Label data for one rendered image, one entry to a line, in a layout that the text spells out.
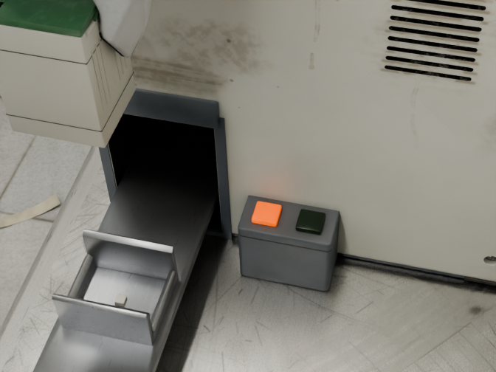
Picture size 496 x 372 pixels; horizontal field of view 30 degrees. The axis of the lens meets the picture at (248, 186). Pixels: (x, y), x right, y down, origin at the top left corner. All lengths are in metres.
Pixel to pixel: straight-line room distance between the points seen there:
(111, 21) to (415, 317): 0.30
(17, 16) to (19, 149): 1.58
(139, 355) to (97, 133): 0.17
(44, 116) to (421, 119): 0.21
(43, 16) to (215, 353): 0.27
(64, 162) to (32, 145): 0.09
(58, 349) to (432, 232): 0.24
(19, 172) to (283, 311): 1.37
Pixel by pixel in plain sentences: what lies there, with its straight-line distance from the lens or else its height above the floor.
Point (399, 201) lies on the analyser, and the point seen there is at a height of 0.94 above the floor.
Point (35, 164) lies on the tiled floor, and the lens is 1.93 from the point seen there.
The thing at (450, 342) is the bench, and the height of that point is 0.88.
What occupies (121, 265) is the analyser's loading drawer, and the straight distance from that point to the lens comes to 0.57.
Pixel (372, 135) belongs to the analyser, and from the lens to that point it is 0.53.
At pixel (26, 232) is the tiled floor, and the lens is 1.82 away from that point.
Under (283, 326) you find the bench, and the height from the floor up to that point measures 0.88.
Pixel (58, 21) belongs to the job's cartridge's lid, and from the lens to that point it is 0.38.
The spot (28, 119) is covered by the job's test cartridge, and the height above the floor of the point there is 1.08.
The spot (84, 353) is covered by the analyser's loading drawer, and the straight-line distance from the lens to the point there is 0.55.
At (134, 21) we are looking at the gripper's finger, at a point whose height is 1.14.
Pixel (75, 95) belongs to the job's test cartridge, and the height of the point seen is 1.11.
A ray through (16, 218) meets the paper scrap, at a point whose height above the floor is 0.00.
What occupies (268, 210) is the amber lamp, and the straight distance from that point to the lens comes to 0.58.
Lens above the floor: 1.37
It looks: 49 degrees down
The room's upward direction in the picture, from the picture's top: 2 degrees counter-clockwise
